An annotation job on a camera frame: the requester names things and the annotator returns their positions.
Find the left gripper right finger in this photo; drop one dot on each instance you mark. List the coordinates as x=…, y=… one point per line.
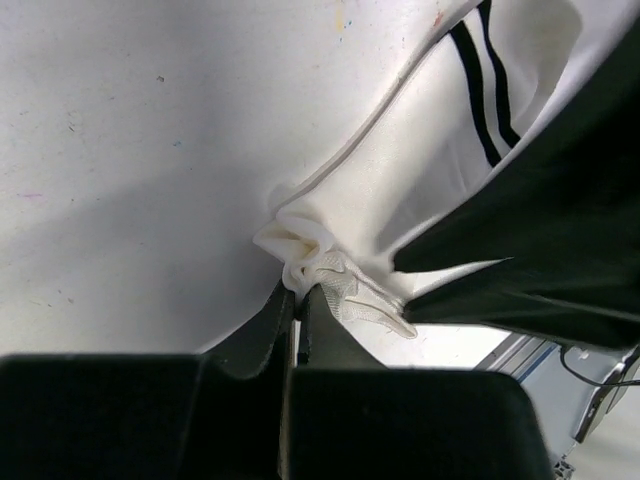
x=350, y=417

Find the aluminium rail frame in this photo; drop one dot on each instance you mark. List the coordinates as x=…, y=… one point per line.
x=572, y=389

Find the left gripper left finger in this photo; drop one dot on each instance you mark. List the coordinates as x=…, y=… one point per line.
x=214, y=415

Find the white sock with dark stripes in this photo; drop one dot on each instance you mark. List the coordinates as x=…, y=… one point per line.
x=487, y=80

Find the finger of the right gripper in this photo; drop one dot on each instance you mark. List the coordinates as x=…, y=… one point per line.
x=556, y=231

